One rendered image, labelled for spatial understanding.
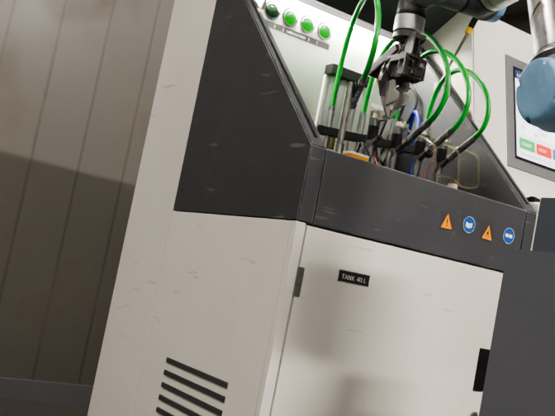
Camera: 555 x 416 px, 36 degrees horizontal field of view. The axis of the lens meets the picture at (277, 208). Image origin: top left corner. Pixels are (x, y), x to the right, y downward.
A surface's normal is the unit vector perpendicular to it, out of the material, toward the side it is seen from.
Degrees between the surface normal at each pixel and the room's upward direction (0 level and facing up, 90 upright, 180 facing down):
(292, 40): 90
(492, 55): 76
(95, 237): 90
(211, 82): 90
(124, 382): 90
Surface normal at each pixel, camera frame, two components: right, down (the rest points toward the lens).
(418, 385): 0.54, 0.04
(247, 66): -0.82, -0.21
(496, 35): 0.57, -0.20
